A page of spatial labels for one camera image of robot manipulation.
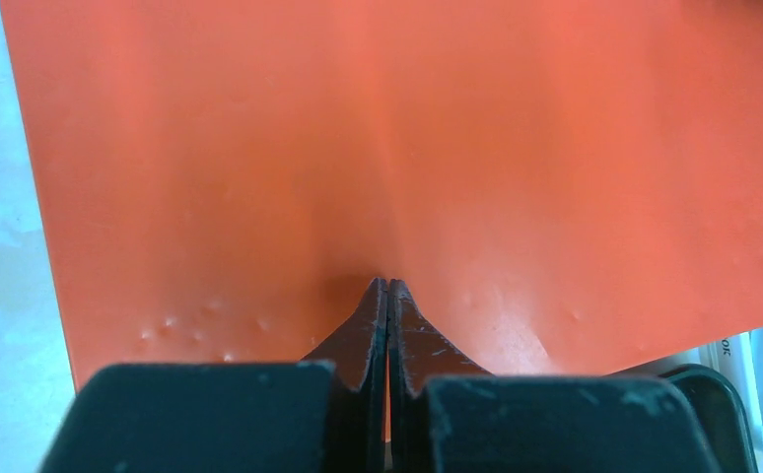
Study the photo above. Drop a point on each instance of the orange box lid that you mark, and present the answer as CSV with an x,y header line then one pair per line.
x,y
564,186

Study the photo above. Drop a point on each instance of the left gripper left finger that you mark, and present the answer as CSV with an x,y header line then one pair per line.
x,y
323,413

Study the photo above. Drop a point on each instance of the black cookie tray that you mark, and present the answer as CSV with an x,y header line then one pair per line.
x,y
720,413

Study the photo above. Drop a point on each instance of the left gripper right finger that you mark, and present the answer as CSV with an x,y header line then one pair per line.
x,y
450,415

